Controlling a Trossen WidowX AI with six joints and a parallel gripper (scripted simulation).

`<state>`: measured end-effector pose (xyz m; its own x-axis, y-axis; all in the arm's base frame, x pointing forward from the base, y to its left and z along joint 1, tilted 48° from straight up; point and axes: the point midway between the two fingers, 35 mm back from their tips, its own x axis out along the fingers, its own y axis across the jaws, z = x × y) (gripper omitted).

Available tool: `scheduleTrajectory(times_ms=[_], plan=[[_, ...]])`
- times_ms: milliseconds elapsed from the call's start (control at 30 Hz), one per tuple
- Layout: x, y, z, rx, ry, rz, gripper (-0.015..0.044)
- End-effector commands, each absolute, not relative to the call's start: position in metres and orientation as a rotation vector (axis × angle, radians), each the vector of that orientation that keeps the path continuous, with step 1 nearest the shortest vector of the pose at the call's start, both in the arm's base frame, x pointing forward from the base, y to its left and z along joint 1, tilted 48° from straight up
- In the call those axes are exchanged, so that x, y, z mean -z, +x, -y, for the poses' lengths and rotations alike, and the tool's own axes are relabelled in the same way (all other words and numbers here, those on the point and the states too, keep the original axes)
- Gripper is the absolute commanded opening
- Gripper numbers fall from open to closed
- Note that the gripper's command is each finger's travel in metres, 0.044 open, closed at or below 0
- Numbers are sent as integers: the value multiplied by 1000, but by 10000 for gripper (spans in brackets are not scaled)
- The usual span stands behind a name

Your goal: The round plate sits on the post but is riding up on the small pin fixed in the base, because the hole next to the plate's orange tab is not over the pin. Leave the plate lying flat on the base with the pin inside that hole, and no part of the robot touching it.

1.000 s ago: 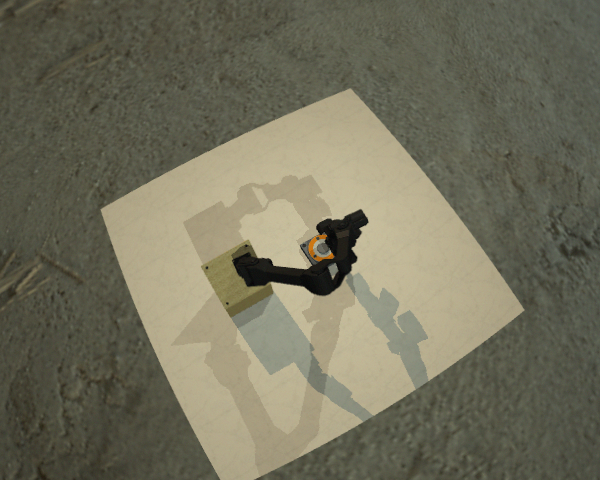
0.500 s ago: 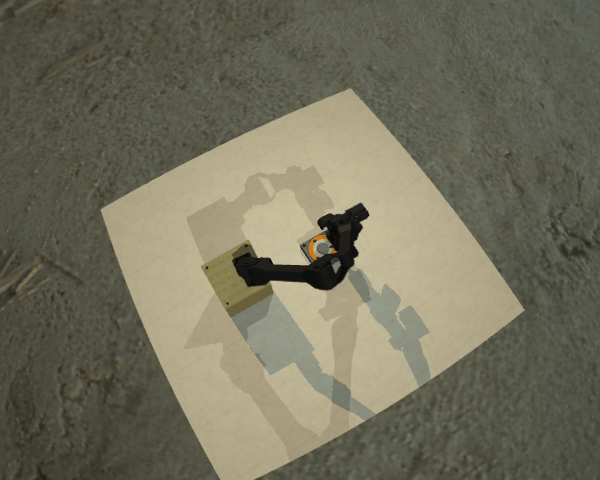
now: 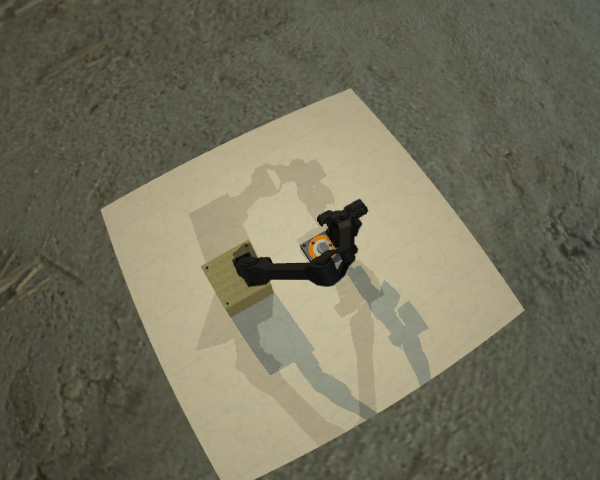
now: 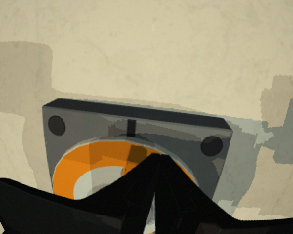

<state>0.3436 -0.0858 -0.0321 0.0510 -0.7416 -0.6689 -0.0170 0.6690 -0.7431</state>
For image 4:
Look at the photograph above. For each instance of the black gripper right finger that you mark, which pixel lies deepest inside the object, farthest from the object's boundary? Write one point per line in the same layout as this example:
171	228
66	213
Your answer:
182	208

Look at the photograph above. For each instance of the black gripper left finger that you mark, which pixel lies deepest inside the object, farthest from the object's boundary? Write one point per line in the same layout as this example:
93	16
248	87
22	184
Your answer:
120	208

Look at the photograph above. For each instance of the grey square base plate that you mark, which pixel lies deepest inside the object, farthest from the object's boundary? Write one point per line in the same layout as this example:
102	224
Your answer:
201	142

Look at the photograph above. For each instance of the orange round plate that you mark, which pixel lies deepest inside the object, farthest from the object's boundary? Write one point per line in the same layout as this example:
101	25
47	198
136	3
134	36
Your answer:
98	162

